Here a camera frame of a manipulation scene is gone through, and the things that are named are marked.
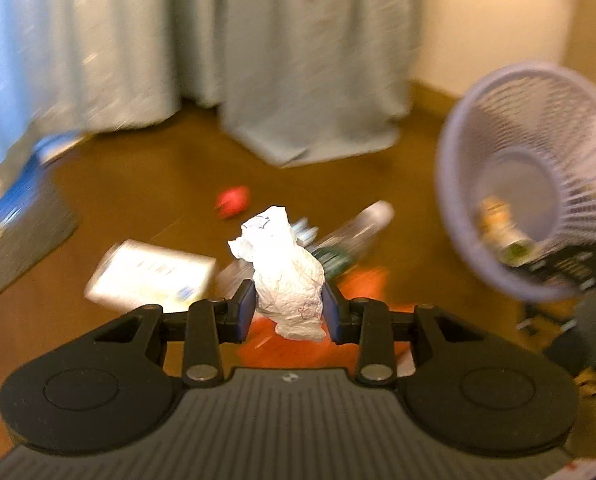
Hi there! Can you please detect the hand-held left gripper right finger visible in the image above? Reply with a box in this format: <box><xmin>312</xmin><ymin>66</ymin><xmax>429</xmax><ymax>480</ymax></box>
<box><xmin>322</xmin><ymin>282</ymin><xmax>483</xmax><ymax>388</ymax></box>

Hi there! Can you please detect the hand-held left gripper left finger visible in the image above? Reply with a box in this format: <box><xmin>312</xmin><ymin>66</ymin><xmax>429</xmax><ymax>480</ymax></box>
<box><xmin>95</xmin><ymin>280</ymin><xmax>256</xmax><ymax>388</ymax></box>

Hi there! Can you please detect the orange plastic bag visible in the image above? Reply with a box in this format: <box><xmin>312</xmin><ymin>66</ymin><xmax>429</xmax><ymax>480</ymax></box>
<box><xmin>238</xmin><ymin>266</ymin><xmax>416</xmax><ymax>376</ymax></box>

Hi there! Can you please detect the white tissue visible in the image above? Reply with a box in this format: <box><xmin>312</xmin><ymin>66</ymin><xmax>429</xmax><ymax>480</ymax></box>
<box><xmin>228</xmin><ymin>205</ymin><xmax>327</xmax><ymax>340</ymax></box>

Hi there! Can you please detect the light blue twisted wrapper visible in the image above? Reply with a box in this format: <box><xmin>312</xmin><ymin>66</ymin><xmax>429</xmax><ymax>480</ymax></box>
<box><xmin>290</xmin><ymin>217</ymin><xmax>321</xmax><ymax>246</ymax></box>

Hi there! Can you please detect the crushed clear plastic bottle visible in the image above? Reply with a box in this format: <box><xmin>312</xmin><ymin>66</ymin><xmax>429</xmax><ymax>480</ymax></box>
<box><xmin>218</xmin><ymin>200</ymin><xmax>396</xmax><ymax>293</ymax></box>

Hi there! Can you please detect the white paper box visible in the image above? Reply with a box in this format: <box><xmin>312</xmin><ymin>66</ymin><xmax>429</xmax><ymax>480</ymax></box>
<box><xmin>84</xmin><ymin>240</ymin><xmax>217</xmax><ymax>311</ymax></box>

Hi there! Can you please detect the white box with green stripe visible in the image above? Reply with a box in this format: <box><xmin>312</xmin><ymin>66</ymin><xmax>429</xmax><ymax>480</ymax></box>
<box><xmin>498</xmin><ymin>237</ymin><xmax>538</xmax><ymax>266</ymax></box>

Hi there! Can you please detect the lavender plastic mesh basket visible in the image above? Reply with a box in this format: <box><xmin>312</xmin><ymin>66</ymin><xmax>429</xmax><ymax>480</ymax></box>
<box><xmin>437</xmin><ymin>62</ymin><xmax>596</xmax><ymax>303</ymax></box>

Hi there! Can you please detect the crumpled tan white wrapper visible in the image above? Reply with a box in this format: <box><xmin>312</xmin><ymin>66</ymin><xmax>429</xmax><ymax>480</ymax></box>
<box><xmin>478</xmin><ymin>197</ymin><xmax>516</xmax><ymax>241</ymax></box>

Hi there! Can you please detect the grey and blue floor mat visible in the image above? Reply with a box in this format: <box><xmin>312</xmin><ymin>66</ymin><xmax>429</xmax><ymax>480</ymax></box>
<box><xmin>0</xmin><ymin>130</ymin><xmax>81</xmax><ymax>311</ymax></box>

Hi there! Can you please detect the wooden baseboard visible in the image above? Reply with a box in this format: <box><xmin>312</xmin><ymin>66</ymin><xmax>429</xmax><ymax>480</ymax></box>
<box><xmin>410</xmin><ymin>80</ymin><xmax>473</xmax><ymax>121</ymax></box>

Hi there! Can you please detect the grey-green bed skirt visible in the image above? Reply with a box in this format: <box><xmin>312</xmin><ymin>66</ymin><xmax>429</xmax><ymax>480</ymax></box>
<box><xmin>218</xmin><ymin>0</ymin><xmax>426</xmax><ymax>168</ymax></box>

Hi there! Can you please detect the light blue curtain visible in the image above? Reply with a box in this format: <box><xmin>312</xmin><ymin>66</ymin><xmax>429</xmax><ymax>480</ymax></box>
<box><xmin>0</xmin><ymin>0</ymin><xmax>229</xmax><ymax>181</ymax></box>

